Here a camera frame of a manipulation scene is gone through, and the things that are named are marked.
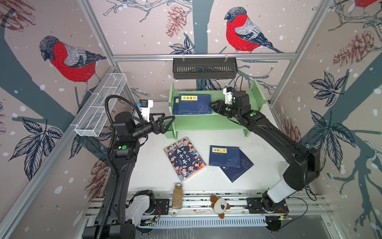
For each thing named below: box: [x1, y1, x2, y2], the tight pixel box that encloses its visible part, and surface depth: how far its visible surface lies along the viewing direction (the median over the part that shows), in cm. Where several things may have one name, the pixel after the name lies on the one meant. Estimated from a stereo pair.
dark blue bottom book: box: [219, 148, 255, 183], surface depth 87 cm
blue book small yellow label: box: [172, 96, 180, 116], surface depth 82 cm
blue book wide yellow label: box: [178, 94, 213, 116], surface depth 82 cm
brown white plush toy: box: [209, 194, 231, 220], surface depth 73 cm
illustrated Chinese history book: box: [163, 136, 207, 183], surface depth 90 cm
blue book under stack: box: [208, 145, 241, 169], surface depth 92 cm
